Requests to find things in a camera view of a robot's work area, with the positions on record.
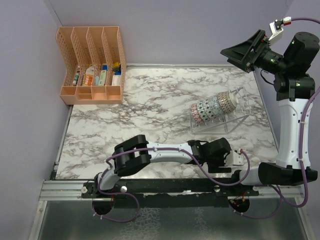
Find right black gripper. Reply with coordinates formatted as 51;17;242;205
221;29;291;76

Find brown lattice pattern bowl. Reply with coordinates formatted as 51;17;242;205
217;91;239;115

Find red diamond pattern bowl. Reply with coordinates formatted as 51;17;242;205
209;96;225;117

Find pink pattern bowl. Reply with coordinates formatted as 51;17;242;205
203;99;217;120

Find blue diamond dot bowl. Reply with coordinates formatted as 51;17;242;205
197;100;209;122

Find blue triangle pattern bowl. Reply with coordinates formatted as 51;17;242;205
190;103;203;125

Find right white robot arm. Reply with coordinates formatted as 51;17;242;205
220;29;320;196

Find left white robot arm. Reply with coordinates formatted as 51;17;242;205
93;134;232;198

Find yellow black toy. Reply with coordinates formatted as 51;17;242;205
112;62;121;72

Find green white box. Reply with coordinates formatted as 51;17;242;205
95;69;108;86

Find peach plastic desk organizer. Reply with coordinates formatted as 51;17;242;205
56;26;127;106

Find orange white box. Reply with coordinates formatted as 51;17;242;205
82;65;95;87

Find small marker bottles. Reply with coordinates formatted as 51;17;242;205
72;65;81;86

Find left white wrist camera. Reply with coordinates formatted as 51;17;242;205
224;150;245;166

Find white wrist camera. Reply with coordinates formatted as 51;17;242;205
224;150;245;166
268;16;292;45

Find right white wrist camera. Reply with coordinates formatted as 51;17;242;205
268;16;292;45

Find white wire dish rack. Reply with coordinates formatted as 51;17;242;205
189;87;251;135

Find black mounting rail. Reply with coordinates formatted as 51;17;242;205
79;178;259;209

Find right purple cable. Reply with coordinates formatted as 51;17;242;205
231;16;320;220

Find aluminium extrusion frame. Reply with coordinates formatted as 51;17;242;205
39;180;85;201

